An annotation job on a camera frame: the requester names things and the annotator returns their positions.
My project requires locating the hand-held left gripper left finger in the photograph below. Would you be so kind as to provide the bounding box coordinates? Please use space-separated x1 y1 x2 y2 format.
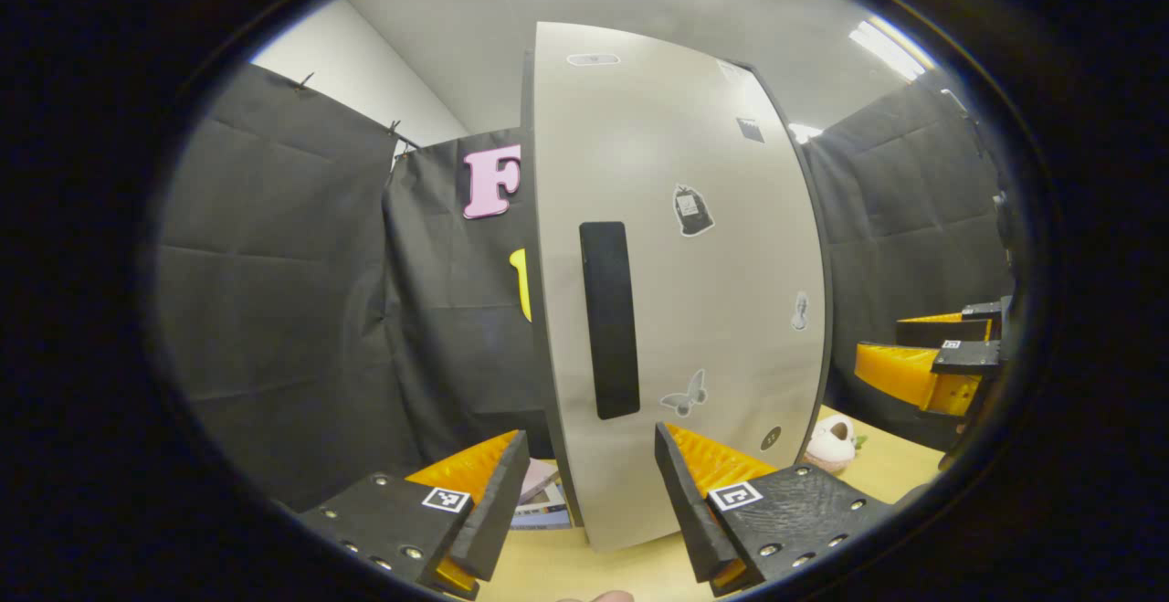
301 428 531 598

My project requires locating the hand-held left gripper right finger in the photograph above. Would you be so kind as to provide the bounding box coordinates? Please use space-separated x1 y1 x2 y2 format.
654 421 900 596

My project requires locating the dark grey cabinet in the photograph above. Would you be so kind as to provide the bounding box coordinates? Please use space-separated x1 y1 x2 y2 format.
519 47 834 532

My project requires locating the beige cabinet door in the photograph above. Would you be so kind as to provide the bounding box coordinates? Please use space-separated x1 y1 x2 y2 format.
532 22 827 553

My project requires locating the black door handle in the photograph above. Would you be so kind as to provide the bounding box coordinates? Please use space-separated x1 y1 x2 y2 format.
579 221 642 420

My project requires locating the pink plush toy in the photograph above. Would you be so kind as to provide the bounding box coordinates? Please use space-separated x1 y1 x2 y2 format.
804 415 865 473

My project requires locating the black backdrop cloth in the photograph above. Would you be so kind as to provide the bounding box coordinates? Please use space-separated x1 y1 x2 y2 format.
155 63 1015 513

